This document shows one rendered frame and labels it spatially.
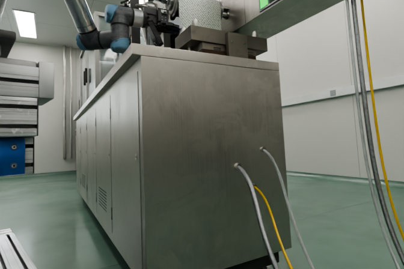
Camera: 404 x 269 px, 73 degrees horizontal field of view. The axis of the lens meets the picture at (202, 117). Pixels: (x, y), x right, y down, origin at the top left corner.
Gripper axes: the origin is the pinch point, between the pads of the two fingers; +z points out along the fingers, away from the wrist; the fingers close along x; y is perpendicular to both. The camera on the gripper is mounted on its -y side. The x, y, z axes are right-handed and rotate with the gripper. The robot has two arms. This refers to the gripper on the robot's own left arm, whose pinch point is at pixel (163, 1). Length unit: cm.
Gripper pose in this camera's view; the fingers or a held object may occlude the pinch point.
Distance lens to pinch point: 148.7
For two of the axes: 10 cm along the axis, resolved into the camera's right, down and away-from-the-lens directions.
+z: 7.0, 6.3, 3.2
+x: -4.8, 1.0, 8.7
